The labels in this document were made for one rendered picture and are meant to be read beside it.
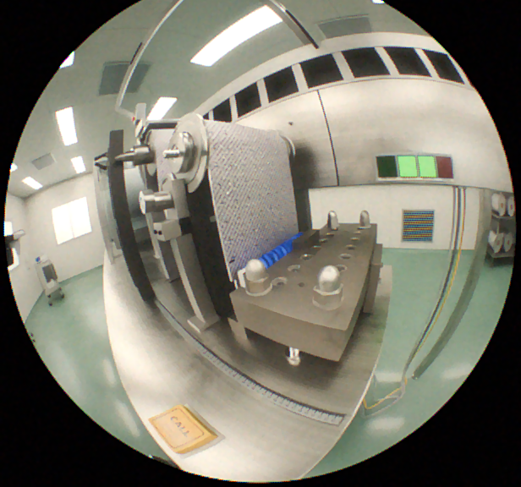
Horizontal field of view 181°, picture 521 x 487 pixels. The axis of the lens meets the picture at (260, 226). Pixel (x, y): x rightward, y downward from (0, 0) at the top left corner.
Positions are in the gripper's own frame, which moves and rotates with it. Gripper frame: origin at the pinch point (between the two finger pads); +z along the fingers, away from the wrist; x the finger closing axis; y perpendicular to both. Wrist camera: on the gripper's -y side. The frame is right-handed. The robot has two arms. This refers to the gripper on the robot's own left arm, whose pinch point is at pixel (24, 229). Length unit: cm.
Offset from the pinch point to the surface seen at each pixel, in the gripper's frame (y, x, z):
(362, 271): 10, 81, 20
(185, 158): -7, 55, 23
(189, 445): 23, 60, -4
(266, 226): 6, 66, 32
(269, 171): -5, 67, 35
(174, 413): 24, 57, 1
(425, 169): -9, 105, 31
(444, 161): -11, 111, 27
